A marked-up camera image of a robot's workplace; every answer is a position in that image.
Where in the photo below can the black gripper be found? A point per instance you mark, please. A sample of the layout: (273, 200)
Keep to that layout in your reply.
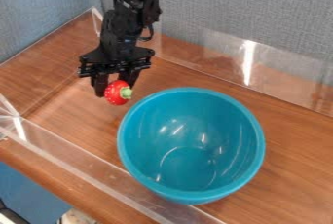
(117, 55)

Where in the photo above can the red toy strawberry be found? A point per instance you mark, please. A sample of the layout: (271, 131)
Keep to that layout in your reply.
(118, 92)

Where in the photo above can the clear acrylic corner bracket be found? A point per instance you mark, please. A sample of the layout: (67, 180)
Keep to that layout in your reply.
(97, 20)

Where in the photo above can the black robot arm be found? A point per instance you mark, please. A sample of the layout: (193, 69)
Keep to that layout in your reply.
(128, 24)

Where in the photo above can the clear acrylic barrier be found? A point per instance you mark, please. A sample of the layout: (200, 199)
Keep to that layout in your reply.
(89, 182)
(295, 78)

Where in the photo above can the clear acrylic front barrier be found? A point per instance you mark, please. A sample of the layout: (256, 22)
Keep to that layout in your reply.
(89, 182)

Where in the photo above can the clear acrylic left bracket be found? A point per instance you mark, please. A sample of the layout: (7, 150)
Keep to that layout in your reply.
(11, 120)

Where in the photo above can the blue plastic bowl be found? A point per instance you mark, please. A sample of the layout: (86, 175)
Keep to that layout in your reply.
(192, 144)

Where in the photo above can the clear acrylic back barrier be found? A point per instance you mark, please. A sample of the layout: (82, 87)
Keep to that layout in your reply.
(295, 78)

